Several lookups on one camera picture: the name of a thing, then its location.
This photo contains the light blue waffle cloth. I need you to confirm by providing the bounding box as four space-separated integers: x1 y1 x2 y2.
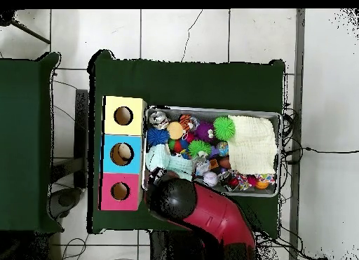
144 143 194 182

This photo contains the wooden box with three holes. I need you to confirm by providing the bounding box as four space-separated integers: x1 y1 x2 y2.
99 95 147 211

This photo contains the orange round sponge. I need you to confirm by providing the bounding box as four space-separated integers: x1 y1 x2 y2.
167 121 185 140

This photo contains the tiger plush toy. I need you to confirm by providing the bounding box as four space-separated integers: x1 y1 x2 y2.
178 114 201 132

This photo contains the green spiky toy with eyes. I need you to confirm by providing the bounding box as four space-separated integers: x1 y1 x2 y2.
187 139 212 159

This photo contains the blue spiky rubber ball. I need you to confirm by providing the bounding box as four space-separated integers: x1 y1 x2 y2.
147 127 171 147

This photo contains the purple spiky toy with eyes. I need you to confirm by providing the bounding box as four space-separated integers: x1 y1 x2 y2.
194 121 215 143

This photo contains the crushed silver drink can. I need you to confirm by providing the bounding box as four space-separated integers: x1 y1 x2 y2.
148 110 171 130

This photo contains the green spiky rubber ball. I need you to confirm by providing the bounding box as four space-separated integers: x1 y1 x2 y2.
212 116 236 142

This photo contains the white baseball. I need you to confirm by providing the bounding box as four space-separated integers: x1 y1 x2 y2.
202 170 219 187

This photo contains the dark green table cloth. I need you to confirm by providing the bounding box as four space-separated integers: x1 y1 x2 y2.
87 49 287 238

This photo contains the cream waffle cloth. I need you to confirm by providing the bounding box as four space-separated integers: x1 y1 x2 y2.
227 114 278 175

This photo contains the black stand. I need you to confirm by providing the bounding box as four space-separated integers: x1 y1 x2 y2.
73 88 90 189

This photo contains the grey round base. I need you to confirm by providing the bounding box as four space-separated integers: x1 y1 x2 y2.
50 186 83 219

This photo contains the dark green side table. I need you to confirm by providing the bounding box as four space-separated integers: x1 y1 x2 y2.
0 52 65 233

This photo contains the black tripod leg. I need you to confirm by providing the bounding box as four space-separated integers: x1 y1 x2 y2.
0 9 52 45

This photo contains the shallow wire mesh bin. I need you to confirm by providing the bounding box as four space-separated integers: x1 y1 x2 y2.
141 105 283 198

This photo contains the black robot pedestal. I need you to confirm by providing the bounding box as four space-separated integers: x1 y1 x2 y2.
149 230 208 260

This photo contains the black cable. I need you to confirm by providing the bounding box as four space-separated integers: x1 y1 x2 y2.
283 146 359 155

